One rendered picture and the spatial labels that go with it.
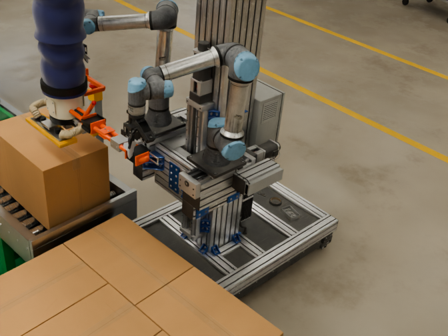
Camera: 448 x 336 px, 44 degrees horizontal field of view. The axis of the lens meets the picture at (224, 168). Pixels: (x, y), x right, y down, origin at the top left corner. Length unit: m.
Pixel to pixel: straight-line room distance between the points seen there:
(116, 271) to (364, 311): 1.61
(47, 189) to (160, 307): 0.86
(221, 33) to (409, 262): 2.20
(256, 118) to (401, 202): 1.95
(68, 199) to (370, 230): 2.27
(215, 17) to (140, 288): 1.39
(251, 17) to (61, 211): 1.45
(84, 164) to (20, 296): 0.75
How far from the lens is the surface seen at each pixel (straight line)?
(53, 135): 2.90
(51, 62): 2.77
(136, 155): 2.48
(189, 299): 2.80
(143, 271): 2.93
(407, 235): 4.40
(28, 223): 3.30
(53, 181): 3.03
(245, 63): 2.44
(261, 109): 3.12
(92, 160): 3.12
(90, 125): 2.72
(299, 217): 3.94
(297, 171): 4.80
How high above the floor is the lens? 2.59
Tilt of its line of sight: 33 degrees down
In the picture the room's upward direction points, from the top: 6 degrees clockwise
